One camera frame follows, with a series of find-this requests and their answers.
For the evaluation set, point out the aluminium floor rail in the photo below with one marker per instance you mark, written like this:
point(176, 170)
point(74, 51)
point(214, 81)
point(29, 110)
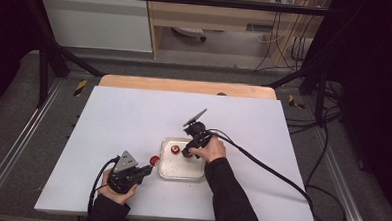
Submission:
point(19, 139)
point(344, 187)

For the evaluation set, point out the person's left hand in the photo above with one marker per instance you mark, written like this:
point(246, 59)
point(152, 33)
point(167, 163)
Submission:
point(115, 193)

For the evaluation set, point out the light wooden desk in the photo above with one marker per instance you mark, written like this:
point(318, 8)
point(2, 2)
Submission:
point(201, 19)

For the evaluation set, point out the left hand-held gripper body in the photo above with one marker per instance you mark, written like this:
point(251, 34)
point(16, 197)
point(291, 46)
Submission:
point(124, 174)

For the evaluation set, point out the red cored hawthorn fruit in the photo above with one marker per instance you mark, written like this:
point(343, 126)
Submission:
point(154, 160)
point(175, 149)

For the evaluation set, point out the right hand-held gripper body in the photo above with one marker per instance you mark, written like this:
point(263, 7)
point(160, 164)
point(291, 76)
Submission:
point(198, 134)

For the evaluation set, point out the person's right hand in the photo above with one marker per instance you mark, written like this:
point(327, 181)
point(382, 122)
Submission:
point(210, 150)

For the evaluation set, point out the white cabinet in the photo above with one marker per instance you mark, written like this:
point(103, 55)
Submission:
point(97, 22)

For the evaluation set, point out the black curtain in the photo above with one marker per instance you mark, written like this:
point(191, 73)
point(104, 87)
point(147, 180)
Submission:
point(6, 42)
point(375, 81)

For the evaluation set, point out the white chair base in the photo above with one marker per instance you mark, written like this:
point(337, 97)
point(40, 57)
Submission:
point(189, 32)

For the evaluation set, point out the white rectangular tray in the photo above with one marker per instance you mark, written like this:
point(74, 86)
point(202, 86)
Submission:
point(181, 166)

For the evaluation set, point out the yellow black tape strip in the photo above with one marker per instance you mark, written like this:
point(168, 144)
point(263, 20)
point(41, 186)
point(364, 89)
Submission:
point(295, 102)
point(80, 88)

